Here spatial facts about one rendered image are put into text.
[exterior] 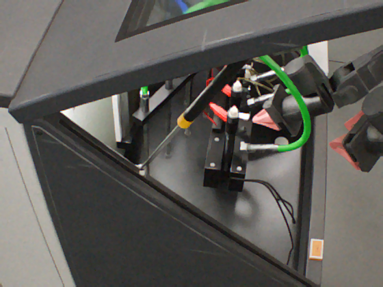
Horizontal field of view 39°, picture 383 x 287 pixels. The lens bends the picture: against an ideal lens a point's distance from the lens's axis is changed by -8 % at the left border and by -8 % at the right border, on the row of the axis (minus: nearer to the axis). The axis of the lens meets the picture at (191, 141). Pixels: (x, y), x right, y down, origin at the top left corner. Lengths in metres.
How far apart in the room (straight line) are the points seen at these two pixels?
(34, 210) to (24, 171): 0.14
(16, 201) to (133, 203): 0.25
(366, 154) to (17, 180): 0.62
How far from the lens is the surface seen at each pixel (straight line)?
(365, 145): 0.93
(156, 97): 1.36
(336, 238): 2.49
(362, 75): 1.15
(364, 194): 2.66
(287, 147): 1.15
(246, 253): 1.10
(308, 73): 1.15
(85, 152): 0.91
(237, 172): 1.38
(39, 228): 1.19
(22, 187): 1.07
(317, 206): 1.40
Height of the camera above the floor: 2.10
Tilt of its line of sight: 52 degrees down
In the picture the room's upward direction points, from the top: 3 degrees clockwise
